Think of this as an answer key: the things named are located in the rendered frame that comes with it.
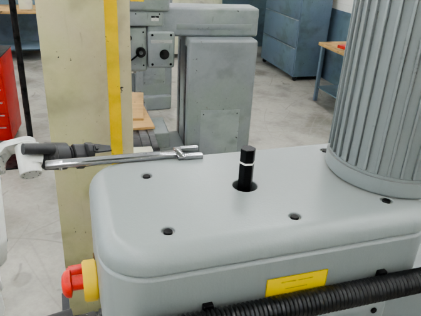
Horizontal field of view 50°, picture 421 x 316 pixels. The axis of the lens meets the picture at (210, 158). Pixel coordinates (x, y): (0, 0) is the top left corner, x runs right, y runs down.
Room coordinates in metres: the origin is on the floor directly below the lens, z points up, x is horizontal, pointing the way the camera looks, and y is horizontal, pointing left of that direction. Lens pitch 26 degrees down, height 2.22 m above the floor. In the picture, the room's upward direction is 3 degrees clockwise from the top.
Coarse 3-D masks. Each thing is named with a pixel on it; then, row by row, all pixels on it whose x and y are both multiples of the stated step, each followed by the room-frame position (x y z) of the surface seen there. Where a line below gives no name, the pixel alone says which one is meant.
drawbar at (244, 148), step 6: (246, 150) 0.58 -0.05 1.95; (252, 150) 0.58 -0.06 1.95; (246, 156) 0.58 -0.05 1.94; (252, 156) 0.58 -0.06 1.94; (246, 162) 0.58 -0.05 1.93; (252, 162) 0.58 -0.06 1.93; (240, 168) 0.58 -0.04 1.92; (246, 168) 0.58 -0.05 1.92; (252, 168) 0.58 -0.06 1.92; (240, 174) 0.58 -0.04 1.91; (246, 174) 0.58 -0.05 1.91; (252, 174) 0.59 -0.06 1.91; (240, 180) 0.58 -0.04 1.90; (246, 180) 0.58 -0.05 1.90; (240, 186) 0.58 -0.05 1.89; (246, 186) 0.58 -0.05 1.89
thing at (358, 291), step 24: (312, 288) 0.48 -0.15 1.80; (336, 288) 0.47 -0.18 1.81; (360, 288) 0.48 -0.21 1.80; (384, 288) 0.48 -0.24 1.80; (408, 288) 0.49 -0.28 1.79; (192, 312) 0.42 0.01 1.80; (216, 312) 0.42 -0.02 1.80; (240, 312) 0.42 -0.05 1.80; (264, 312) 0.43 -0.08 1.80; (288, 312) 0.43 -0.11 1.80; (312, 312) 0.44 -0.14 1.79
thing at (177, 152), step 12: (96, 156) 0.64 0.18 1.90; (108, 156) 0.64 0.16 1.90; (120, 156) 0.65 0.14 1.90; (132, 156) 0.65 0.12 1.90; (144, 156) 0.65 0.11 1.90; (156, 156) 0.65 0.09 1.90; (168, 156) 0.66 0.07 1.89; (180, 156) 0.66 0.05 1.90; (192, 156) 0.66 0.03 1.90; (48, 168) 0.60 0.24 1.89
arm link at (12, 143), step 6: (18, 138) 1.26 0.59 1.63; (24, 138) 1.26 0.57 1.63; (30, 138) 1.27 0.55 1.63; (0, 144) 1.24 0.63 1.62; (6, 144) 1.24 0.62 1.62; (12, 144) 1.24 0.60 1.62; (0, 150) 1.22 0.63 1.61; (6, 150) 1.24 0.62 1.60; (12, 150) 1.26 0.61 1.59; (0, 156) 1.24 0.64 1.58; (6, 156) 1.25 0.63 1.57; (0, 162) 1.21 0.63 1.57; (0, 168) 1.19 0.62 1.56; (0, 174) 1.20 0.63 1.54
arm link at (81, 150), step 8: (56, 144) 1.30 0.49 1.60; (64, 144) 1.31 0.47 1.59; (72, 144) 1.33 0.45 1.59; (80, 144) 1.35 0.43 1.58; (88, 144) 1.34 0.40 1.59; (64, 152) 1.29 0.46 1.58; (72, 152) 1.31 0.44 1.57; (80, 152) 1.32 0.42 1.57; (88, 152) 1.33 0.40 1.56; (64, 168) 1.29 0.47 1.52; (80, 168) 1.36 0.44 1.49
